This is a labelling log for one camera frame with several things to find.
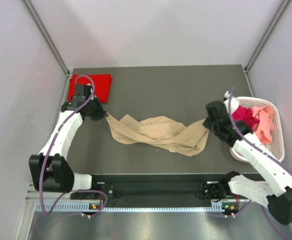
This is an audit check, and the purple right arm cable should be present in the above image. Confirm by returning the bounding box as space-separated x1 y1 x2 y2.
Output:
223 86 292 238

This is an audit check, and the beige t shirt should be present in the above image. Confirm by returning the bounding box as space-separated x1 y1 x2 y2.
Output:
106 114 209 157

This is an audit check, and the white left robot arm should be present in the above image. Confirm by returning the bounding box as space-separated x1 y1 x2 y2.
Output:
29 84 106 198

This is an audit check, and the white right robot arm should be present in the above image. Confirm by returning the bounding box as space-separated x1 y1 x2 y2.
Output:
203 97 292 225

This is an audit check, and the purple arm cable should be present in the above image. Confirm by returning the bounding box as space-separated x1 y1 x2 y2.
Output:
39 74 109 218
223 86 292 238

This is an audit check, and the aluminium corner post right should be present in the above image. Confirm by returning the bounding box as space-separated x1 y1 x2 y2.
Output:
244 0 292 75

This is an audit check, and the crimson t shirt in basket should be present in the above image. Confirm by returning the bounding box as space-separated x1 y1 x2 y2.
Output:
232 106 259 130

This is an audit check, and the slotted grey cable duct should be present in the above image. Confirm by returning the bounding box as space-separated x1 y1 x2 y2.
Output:
35 201 239 213

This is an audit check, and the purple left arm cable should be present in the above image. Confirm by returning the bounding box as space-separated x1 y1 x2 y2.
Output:
39 74 109 218

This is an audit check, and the pink t shirt in basket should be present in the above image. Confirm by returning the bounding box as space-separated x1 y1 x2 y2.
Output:
251 105 275 145

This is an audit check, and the aluminium corner post left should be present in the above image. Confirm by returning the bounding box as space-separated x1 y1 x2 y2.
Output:
21 0 70 76

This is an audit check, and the aluminium corner post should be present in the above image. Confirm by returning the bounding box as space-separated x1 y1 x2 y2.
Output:
21 0 70 76
244 0 292 75

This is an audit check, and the white plastic laundry basket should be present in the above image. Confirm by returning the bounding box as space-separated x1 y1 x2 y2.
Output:
230 96 285 162

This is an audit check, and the folded red t shirt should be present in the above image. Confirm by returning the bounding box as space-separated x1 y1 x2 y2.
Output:
67 74 113 104

